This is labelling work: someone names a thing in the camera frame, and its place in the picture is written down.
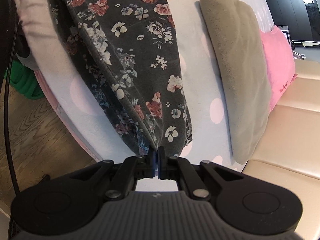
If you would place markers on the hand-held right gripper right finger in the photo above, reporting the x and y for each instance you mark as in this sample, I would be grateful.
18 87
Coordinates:
161 165

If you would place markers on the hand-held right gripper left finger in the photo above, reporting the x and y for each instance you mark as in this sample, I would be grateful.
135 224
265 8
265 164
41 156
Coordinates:
151 165

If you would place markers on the dark floral pants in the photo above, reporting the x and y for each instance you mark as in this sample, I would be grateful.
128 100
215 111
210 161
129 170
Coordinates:
125 55

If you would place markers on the bed with pink dotted sheet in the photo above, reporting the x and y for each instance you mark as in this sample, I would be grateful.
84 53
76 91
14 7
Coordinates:
200 85

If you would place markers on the grey pillow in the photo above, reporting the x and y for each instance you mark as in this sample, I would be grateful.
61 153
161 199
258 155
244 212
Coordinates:
237 67

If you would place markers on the beige padded headboard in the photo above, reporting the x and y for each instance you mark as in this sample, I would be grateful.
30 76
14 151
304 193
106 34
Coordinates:
287 155

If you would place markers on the green object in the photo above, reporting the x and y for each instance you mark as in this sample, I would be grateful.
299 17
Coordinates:
25 82

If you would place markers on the pink pillow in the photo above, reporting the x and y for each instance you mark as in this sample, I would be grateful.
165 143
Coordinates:
277 62

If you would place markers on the black object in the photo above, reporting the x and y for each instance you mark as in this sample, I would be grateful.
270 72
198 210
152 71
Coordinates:
7 25

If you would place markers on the dark sliding wardrobe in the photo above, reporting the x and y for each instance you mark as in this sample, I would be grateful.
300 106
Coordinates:
287 2

